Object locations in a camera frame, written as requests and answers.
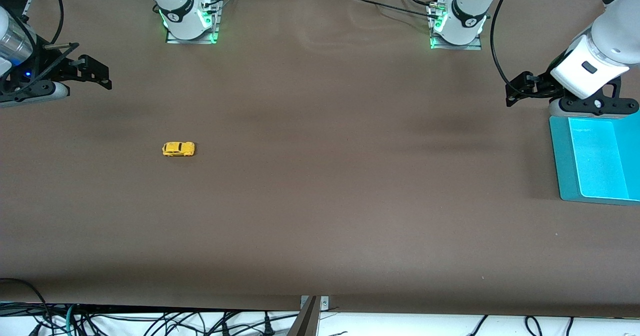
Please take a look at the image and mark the yellow toy beetle car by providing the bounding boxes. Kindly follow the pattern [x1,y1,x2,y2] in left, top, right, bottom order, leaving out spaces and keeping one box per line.
[162,141,196,157]

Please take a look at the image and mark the teal plastic bin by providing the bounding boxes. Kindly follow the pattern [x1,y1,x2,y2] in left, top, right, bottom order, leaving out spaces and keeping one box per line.
[549,116,640,207]

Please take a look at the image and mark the dark grey stand leg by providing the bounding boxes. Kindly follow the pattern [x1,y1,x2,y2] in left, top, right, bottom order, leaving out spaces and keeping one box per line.
[287,296,321,336]

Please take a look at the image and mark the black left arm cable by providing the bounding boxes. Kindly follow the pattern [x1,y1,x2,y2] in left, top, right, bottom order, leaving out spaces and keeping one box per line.
[490,0,526,94]

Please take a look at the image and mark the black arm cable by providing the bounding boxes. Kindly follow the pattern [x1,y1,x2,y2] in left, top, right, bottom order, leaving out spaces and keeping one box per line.
[490,0,526,94]
[47,0,65,47]

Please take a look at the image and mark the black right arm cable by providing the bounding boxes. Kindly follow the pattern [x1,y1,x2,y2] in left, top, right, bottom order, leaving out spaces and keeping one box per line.
[47,0,65,47]

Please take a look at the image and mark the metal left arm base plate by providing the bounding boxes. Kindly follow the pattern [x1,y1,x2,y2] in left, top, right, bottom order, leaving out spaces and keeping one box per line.
[430,1,482,51]

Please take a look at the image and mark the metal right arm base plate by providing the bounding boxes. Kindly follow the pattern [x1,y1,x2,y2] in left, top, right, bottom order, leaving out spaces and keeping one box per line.
[166,0,221,44]

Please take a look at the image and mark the long black table cable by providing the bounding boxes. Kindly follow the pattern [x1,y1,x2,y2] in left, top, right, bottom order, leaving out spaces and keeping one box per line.
[350,0,441,21]

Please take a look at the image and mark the black looped floor cable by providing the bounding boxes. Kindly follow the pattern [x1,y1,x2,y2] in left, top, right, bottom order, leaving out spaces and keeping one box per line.
[0,277,51,336]

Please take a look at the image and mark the small metal edge bracket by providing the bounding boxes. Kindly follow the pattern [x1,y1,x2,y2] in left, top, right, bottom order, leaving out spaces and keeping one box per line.
[300,296,330,311]

